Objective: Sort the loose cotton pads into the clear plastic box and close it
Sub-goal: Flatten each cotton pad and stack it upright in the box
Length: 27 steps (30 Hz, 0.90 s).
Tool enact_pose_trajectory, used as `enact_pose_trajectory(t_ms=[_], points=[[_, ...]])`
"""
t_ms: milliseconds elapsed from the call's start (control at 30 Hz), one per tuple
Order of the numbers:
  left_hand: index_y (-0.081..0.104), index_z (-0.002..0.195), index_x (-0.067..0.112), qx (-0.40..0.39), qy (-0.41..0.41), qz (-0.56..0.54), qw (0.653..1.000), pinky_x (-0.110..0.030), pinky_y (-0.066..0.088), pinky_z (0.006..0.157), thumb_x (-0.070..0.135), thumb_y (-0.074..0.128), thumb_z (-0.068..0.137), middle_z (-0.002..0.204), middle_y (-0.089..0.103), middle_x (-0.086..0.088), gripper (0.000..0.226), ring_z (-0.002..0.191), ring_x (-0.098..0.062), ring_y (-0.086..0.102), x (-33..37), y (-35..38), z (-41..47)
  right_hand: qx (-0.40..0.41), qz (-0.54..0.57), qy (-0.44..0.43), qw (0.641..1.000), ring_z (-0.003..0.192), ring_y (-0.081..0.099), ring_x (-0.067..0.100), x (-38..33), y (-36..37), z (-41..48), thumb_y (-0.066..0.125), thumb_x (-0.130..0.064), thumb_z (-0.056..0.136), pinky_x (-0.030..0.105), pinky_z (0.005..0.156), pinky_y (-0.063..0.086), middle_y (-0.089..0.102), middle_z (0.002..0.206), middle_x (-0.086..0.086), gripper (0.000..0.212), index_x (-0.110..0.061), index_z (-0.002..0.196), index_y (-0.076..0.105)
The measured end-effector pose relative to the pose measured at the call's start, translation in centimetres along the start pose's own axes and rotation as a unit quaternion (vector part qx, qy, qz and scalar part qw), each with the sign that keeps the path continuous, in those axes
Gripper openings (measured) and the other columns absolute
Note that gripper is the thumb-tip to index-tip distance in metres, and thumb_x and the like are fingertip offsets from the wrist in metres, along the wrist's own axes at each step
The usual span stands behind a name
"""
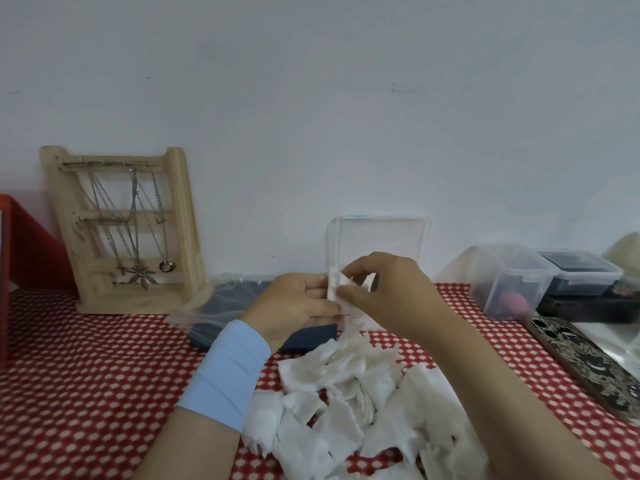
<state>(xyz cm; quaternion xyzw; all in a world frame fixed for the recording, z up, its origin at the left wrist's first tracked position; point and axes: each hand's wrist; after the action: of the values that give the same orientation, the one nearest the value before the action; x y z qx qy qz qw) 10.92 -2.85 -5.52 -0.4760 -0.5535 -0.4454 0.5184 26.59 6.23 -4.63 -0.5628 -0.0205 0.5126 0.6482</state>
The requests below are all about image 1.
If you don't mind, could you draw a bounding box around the wooden jewelry stand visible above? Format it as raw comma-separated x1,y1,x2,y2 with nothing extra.
39,146,211,315

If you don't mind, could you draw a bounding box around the pile of white cotton pads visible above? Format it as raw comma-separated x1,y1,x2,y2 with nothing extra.
241,329,491,480

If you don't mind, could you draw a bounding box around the clear container with black contents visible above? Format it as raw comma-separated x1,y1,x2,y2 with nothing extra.
537,250,625,297

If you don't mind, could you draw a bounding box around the phone with patterned case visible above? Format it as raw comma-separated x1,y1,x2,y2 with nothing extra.
523,316,640,421

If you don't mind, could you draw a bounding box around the person's right hand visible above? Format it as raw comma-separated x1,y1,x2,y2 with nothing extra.
335,252,451,345

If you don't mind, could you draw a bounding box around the person's left forearm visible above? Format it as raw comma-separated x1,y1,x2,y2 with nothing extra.
132,407,243,480

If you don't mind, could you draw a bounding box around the clear plastic bag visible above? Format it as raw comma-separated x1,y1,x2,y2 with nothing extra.
165,273,273,341

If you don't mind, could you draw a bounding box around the beige plastic tub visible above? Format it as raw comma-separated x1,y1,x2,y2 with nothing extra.
602,232,640,281

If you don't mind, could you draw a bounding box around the dark blue pouch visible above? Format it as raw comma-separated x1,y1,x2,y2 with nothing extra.
189,280,339,353

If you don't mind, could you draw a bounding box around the clear lidded plastic container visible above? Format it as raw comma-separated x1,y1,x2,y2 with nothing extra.
433,244,560,321

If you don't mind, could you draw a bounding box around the pink makeup sponge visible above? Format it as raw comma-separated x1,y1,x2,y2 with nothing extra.
499,292,530,315

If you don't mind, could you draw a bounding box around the leaf pendant necklace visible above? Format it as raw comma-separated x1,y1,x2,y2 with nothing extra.
127,164,160,291

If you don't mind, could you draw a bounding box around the ring pendant necklace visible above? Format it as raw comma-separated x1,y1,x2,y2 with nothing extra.
149,167,176,273

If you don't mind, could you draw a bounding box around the person's left hand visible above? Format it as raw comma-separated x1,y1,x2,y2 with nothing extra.
239,272,343,355

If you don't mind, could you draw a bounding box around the clear cotton pad box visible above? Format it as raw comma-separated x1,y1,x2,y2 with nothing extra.
326,216,431,333

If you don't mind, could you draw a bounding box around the red checkered tablecloth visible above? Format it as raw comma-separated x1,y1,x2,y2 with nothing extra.
0,282,640,480

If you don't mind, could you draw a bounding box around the person's right forearm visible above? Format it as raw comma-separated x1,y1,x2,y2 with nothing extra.
425,304,616,480

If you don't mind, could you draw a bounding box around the white cloth square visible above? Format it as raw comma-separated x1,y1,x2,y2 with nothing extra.
326,266,371,315

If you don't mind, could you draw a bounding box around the light blue wristband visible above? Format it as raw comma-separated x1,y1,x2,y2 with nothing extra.
175,319,273,433

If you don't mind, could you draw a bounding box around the black tray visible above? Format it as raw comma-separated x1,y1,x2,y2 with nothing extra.
535,289,640,324

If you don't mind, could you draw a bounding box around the red framed mirror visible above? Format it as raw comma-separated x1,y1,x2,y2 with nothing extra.
0,194,76,371

